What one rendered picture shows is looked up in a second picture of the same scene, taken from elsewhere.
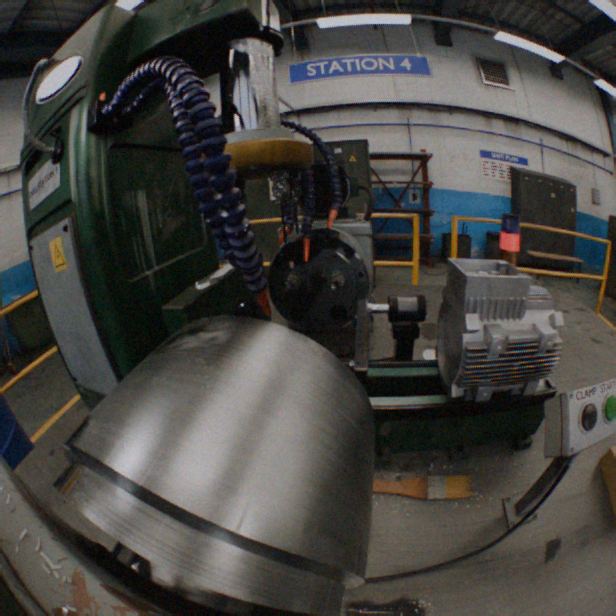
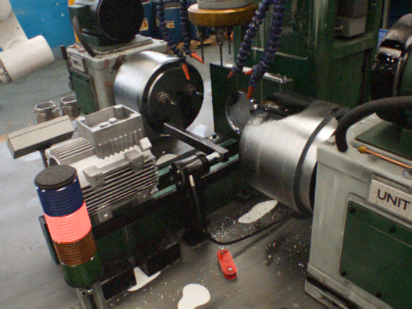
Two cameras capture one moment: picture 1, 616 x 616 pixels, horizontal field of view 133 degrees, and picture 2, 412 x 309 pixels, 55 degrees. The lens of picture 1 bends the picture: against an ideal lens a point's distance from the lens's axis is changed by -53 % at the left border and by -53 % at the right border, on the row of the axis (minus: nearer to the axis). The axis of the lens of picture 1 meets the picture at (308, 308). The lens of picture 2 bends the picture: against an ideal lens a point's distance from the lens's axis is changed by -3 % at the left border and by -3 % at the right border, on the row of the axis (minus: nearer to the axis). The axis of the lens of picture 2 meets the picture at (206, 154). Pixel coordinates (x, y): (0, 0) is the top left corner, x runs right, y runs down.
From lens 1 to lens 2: 1.36 m
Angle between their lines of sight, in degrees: 110
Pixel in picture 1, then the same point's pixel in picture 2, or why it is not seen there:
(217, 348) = (155, 58)
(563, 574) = (21, 195)
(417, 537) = not seen: hidden behind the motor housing
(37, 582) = (128, 49)
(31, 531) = (137, 49)
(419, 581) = not seen: hidden behind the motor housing
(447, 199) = not seen: outside the picture
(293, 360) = (145, 68)
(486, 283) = (109, 111)
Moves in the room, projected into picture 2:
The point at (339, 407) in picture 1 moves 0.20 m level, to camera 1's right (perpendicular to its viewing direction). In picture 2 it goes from (135, 78) to (81, 100)
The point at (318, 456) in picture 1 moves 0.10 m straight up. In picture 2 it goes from (129, 73) to (124, 41)
